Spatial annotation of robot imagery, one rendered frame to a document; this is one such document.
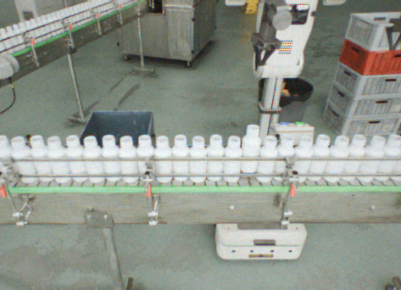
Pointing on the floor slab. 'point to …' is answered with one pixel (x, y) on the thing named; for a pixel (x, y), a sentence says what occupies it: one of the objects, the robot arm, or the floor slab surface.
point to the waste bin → (297, 105)
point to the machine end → (171, 30)
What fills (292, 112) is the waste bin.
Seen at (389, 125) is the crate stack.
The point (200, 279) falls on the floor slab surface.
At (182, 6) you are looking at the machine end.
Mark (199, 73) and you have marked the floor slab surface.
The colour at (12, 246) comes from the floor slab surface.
